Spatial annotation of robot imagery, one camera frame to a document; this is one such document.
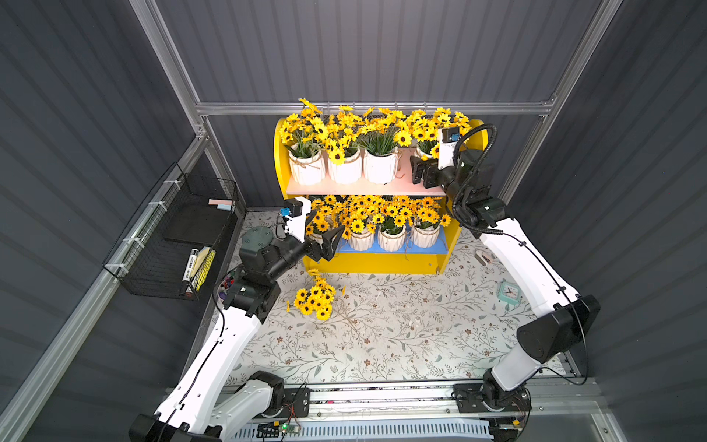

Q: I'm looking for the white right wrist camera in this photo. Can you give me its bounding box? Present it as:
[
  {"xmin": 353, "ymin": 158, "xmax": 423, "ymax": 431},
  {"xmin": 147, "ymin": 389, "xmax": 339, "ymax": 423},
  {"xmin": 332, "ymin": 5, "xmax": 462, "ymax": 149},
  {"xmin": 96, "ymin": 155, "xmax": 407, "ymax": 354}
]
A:
[{"xmin": 437, "ymin": 127, "xmax": 460, "ymax": 169}]

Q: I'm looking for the pink sticky note pad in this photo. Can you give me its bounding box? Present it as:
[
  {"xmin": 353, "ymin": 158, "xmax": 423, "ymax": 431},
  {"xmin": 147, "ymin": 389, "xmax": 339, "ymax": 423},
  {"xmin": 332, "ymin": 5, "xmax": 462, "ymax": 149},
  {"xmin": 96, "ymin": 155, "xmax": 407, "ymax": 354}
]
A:
[{"xmin": 208, "ymin": 199, "xmax": 233, "ymax": 211}]

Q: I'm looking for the yellow book in basket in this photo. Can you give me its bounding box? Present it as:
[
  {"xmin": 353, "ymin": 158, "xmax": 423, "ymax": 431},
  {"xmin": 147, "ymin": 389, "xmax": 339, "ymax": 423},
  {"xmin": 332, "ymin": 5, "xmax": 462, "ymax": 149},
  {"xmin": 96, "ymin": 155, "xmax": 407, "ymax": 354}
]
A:
[{"xmin": 180, "ymin": 247, "xmax": 217, "ymax": 298}]

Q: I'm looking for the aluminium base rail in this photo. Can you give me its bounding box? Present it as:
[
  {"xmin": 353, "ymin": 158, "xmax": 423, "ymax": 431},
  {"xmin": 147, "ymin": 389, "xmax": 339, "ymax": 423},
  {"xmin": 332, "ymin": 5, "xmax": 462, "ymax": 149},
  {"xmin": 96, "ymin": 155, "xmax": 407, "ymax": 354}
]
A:
[{"xmin": 280, "ymin": 377, "xmax": 607, "ymax": 425}]

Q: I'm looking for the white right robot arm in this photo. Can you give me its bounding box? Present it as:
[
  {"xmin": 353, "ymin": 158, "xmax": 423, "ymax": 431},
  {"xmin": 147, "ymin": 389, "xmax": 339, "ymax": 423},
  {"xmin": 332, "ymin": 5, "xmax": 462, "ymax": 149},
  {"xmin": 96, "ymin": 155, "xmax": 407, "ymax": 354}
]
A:
[{"xmin": 410, "ymin": 150, "xmax": 600, "ymax": 412}]

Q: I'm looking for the sunflower pot lower left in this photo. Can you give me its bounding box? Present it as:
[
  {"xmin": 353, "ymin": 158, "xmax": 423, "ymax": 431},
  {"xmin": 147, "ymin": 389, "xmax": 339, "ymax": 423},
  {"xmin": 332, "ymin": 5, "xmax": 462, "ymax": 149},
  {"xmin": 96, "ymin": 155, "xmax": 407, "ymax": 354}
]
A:
[{"xmin": 305, "ymin": 199, "xmax": 333, "ymax": 244}]

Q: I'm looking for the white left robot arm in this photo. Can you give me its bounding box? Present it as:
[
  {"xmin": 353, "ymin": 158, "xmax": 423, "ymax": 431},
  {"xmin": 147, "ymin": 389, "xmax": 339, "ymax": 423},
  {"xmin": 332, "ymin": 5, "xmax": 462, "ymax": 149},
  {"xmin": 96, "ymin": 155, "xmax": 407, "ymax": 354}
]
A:
[{"xmin": 129, "ymin": 227, "xmax": 344, "ymax": 441}]

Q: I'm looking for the sunflower pot lower right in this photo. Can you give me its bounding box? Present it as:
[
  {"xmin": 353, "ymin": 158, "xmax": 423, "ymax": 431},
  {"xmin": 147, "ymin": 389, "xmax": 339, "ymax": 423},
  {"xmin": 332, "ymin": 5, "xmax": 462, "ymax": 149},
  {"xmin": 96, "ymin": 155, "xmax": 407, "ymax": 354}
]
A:
[{"xmin": 410, "ymin": 197, "xmax": 451, "ymax": 249}]

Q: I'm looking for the yellow wooden shelf unit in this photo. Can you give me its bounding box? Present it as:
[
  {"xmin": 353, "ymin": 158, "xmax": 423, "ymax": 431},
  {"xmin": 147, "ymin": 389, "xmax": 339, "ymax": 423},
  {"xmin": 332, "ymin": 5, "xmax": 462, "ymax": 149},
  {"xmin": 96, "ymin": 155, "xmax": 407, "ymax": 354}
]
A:
[{"xmin": 274, "ymin": 139, "xmax": 461, "ymax": 274}]

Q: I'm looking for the sunflower pot shelf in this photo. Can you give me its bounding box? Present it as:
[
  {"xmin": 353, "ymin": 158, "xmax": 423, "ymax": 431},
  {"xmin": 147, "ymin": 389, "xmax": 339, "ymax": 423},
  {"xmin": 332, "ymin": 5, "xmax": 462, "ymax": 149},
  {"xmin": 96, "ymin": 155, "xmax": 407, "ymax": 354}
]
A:
[
  {"xmin": 278, "ymin": 98, "xmax": 329, "ymax": 186},
  {"xmin": 406, "ymin": 108, "xmax": 471, "ymax": 161}
]

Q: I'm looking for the black wire wall basket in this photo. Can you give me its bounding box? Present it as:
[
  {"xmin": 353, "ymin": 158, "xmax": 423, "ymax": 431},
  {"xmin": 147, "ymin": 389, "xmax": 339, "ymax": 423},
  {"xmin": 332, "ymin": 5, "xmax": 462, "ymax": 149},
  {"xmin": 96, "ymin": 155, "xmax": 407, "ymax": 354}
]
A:
[{"xmin": 104, "ymin": 164, "xmax": 242, "ymax": 301}]

